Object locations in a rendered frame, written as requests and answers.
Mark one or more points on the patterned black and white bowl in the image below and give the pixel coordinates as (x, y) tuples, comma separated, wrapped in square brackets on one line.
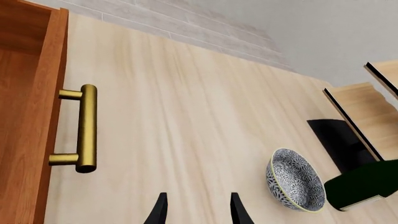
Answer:
[(295, 182)]

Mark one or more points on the wooden cabinet drawer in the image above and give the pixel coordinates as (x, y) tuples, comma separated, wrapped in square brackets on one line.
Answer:
[(28, 112)]

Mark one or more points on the pale wooden panel black edge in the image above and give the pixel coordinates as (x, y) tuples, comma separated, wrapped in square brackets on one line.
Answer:
[(363, 112), (387, 74)]

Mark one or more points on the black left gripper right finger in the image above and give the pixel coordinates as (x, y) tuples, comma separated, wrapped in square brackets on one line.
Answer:
[(238, 213)]

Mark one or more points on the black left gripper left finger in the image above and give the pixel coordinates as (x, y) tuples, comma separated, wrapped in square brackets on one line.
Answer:
[(159, 212)]

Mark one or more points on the flat black block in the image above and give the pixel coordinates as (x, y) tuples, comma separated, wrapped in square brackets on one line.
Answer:
[(339, 142)]

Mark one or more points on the dark green box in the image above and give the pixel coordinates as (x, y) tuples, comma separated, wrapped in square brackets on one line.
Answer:
[(360, 184)]

